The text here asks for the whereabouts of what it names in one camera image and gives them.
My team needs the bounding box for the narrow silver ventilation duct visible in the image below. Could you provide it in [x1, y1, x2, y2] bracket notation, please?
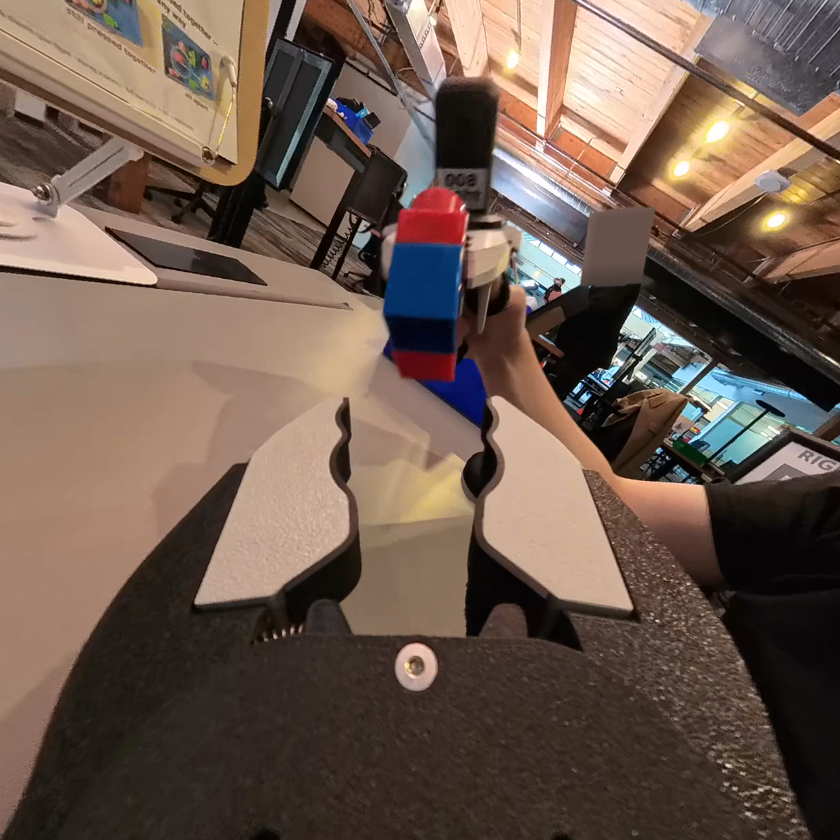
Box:
[384, 0, 454, 93]

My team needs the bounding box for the red one-stud toy block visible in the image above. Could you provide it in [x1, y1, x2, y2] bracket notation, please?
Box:
[392, 348, 458, 383]

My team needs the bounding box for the person's right hand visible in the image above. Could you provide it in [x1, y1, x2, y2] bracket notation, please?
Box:
[467, 290, 540, 376]

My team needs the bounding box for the printed instruction sheet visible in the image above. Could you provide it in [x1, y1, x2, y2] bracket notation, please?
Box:
[0, 0, 245, 165]

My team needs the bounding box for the black easel board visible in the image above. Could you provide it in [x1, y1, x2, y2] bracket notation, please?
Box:
[348, 147, 408, 232]

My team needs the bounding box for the person's right forearm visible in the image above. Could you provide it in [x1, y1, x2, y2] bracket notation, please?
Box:
[486, 348, 729, 588]

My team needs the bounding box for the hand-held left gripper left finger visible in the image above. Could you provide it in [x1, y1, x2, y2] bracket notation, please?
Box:
[193, 395, 362, 627]

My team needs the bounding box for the blue plastic bin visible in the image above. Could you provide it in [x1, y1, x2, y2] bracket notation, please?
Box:
[384, 341, 490, 427]

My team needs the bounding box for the black floor stand with panel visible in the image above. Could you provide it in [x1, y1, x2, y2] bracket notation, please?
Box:
[210, 36, 339, 247]

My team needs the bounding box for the instruction sheet on stand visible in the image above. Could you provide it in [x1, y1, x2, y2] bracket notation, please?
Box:
[0, 0, 271, 286]

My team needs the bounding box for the red two-stud toy block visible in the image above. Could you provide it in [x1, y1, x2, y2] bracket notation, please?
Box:
[395, 187, 470, 247]

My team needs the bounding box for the black flat plate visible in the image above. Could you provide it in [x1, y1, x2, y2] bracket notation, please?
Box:
[106, 227, 268, 286]

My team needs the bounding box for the person's black shirt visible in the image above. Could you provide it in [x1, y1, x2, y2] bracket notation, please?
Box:
[705, 471, 840, 840]

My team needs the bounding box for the framed marker sign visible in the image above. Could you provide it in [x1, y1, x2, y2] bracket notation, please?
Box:
[728, 430, 840, 487]

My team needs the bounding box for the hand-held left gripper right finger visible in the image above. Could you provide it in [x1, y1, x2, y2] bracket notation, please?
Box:
[461, 395, 635, 635]

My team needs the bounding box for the blue one-stud toy block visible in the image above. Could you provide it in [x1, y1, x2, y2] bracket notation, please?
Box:
[382, 241, 467, 354]

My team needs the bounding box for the grey desk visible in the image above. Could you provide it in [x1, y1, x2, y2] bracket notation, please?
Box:
[0, 203, 487, 815]

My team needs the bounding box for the wooden office table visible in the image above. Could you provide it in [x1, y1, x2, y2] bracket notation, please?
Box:
[314, 108, 373, 270]

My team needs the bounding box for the beige jacket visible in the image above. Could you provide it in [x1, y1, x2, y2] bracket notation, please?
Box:
[600, 387, 690, 476]

